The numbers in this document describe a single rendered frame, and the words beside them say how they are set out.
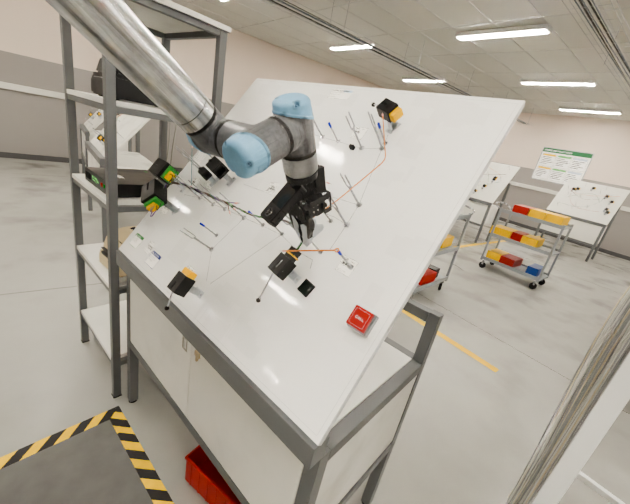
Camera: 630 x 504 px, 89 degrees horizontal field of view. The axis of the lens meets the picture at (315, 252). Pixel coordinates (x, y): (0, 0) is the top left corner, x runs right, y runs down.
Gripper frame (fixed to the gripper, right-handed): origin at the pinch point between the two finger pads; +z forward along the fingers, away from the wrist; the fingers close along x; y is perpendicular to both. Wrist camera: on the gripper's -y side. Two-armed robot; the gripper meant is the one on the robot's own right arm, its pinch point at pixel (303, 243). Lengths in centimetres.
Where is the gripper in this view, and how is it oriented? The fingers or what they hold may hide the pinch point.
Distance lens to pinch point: 83.2
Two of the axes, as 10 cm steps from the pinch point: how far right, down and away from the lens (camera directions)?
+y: 7.8, -4.8, 4.0
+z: 0.9, 7.2, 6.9
